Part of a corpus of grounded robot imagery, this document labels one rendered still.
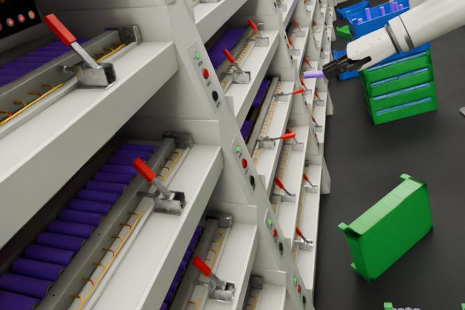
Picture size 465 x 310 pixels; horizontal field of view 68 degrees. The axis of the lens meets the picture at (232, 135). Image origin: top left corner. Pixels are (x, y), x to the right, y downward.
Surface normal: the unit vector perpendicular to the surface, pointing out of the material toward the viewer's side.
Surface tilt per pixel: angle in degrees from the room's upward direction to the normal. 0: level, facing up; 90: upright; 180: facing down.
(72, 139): 107
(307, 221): 17
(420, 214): 90
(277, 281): 90
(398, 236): 90
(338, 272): 0
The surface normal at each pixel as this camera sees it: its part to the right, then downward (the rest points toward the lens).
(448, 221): -0.36, -0.83
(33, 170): 0.96, 0.07
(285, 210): -0.08, -0.84
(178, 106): -0.25, 0.54
